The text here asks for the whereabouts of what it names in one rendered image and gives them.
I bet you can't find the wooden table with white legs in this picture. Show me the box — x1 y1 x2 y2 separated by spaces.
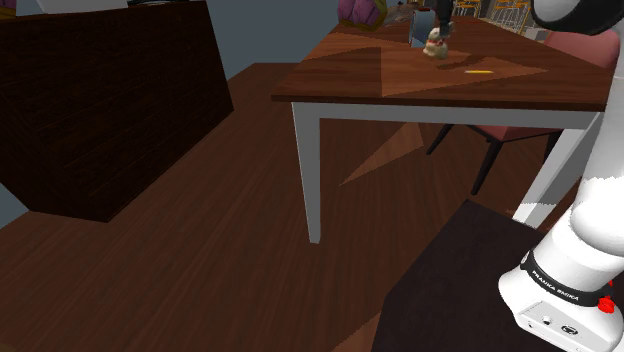
270 16 618 245

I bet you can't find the dark wooden cabinet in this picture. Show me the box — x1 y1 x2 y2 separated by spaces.
0 0 236 224

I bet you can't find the grey-blue box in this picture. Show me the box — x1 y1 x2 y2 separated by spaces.
408 9 437 48

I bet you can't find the purple rounded object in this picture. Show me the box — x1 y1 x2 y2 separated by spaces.
337 0 390 32

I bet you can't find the yellow frame chair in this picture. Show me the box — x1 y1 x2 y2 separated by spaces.
489 0 533 34

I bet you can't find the pink chair with black legs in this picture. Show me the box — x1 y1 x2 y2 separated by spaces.
425 28 623 197

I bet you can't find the white cat figure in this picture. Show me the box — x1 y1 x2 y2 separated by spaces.
421 27 449 61

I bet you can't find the dark robot stand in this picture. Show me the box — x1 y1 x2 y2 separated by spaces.
371 198 624 352

